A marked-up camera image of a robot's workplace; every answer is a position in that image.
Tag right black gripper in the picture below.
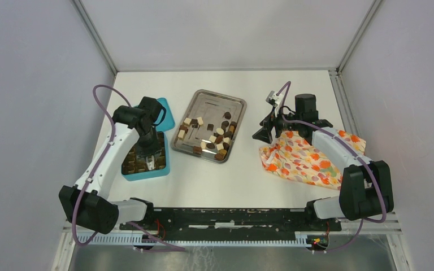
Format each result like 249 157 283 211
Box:
253 106 302 144

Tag metal serving tongs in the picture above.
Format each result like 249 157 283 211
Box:
145 156 155 171

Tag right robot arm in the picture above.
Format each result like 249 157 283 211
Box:
253 93 394 230

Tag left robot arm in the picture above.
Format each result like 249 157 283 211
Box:
58 97 166 234

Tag teal chocolate box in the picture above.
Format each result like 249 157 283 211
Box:
121 132 171 181

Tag teal box lid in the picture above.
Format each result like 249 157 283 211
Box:
135 97 175 132

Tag floral cloth bag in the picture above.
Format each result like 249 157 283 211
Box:
259 128 367 191

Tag pile of assorted chocolates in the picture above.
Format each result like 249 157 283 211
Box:
172 111 237 163

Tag silver metal tray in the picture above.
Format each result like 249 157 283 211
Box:
170 89 247 163

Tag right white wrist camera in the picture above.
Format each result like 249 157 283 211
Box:
266 91 284 114

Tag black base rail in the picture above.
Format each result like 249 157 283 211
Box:
136 207 342 241

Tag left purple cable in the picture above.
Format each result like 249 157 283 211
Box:
71 85 186 252

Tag purple cable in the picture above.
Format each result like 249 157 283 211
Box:
275 80 388 255
71 85 186 252

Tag white slotted cable duct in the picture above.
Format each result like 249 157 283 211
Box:
75 231 315 248

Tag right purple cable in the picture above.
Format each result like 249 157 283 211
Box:
275 80 388 255

